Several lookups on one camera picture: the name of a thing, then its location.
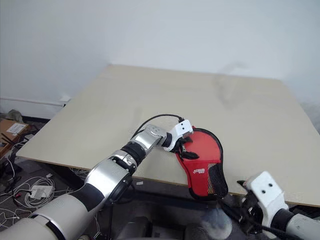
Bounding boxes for grey crumpled rag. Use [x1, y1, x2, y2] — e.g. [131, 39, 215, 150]
[6, 108, 23, 120]

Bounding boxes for white power adapter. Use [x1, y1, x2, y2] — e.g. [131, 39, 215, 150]
[29, 184, 55, 200]

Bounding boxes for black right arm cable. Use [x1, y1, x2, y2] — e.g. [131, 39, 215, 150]
[218, 198, 320, 240]

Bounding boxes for white wall cable duct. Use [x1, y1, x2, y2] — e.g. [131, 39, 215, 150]
[0, 95, 71, 108]

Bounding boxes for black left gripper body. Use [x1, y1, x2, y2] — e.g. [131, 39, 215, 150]
[172, 136, 188, 157]

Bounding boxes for brown cardboard box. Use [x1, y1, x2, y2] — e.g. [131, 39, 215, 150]
[0, 118, 33, 156]

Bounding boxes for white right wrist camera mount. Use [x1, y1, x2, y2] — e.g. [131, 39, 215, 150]
[246, 170, 290, 228]

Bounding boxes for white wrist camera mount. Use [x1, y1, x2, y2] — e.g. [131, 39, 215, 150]
[246, 170, 290, 228]
[163, 119, 195, 153]

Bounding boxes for red black mesh paddle case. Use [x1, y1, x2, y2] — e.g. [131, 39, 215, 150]
[174, 127, 229, 201]

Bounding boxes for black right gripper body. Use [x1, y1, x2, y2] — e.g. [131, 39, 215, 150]
[239, 188, 264, 226]

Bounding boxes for dark rounded grey shape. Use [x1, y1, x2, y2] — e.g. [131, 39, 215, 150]
[119, 216, 154, 240]
[185, 209, 234, 240]

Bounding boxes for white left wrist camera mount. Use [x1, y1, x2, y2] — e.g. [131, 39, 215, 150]
[163, 119, 195, 153]

